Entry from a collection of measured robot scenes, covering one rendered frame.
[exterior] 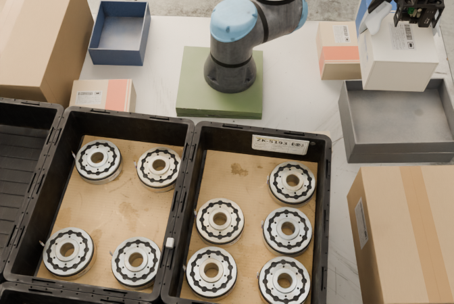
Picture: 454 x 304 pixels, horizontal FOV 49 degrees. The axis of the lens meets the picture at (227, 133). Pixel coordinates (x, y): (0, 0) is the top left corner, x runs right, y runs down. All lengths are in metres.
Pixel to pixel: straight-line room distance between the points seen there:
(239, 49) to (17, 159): 0.60
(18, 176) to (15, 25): 0.42
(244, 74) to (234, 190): 0.37
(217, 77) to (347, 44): 0.39
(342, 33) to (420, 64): 0.54
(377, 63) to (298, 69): 0.55
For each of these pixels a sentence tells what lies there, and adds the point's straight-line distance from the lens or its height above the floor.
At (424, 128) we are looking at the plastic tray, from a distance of 1.39.
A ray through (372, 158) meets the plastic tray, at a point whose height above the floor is 0.73.
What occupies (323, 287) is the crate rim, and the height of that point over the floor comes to 0.93.
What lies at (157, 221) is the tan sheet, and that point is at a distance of 1.11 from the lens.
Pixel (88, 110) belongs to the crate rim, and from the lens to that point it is 1.16.
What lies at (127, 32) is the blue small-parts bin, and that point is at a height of 0.70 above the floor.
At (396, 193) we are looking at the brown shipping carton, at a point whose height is 0.86.
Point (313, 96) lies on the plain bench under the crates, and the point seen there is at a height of 0.70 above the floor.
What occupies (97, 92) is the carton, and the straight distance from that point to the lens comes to 1.38.
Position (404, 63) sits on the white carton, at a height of 1.13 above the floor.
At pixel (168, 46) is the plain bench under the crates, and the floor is 0.70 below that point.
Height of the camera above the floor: 1.85
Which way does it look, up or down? 58 degrees down
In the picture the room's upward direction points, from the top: 1 degrees counter-clockwise
